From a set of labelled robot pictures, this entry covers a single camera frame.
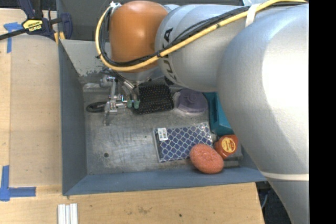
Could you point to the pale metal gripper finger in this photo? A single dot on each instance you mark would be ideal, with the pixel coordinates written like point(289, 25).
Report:
point(106, 118)

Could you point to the grey metal bin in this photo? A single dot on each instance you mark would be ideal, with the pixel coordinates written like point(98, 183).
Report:
point(126, 144)

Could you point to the black dotted brush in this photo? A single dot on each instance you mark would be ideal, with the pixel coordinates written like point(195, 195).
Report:
point(155, 99)

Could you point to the pale wood flat board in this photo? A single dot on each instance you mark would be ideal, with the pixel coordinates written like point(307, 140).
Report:
point(35, 112)

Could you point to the blue patterned packet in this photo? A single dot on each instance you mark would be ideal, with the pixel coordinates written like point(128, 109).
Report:
point(181, 141)

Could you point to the teal box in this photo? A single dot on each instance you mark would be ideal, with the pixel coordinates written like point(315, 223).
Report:
point(216, 118)

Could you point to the orange round scrubber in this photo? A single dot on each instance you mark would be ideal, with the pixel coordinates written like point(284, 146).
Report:
point(207, 158)

